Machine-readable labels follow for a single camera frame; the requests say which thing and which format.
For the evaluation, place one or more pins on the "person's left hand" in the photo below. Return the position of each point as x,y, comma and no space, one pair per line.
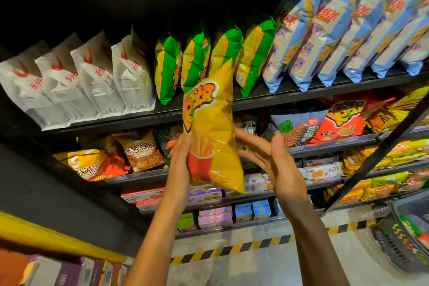
177,175

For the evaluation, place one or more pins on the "person's right hand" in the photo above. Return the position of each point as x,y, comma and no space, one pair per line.
281,168

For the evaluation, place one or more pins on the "dark shrimp chip bags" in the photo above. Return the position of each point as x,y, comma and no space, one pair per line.
249,125
171,141
298,128

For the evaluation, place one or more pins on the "tan snack bag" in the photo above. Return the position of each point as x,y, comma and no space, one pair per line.
141,152

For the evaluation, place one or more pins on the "row of small blue boxes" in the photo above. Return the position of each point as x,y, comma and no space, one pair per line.
251,212

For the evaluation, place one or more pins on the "black metal shelf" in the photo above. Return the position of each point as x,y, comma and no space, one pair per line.
234,105

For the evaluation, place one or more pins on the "row of orange chip bags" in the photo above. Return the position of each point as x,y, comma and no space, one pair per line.
345,121

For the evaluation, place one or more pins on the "orange yellow snack bag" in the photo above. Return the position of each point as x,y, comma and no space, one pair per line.
90,162

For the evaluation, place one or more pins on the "green fries snack bag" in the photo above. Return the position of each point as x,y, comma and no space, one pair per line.
167,68
253,54
194,61
226,48
410,225

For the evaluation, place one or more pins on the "row of plain white bags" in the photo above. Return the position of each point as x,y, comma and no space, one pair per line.
74,85

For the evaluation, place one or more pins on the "person's left forearm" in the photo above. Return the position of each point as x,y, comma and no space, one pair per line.
157,249

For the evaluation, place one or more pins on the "black shopping basket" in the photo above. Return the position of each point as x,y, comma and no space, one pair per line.
409,235

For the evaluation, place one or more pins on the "stack of noodle cartons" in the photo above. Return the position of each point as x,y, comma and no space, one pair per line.
67,272

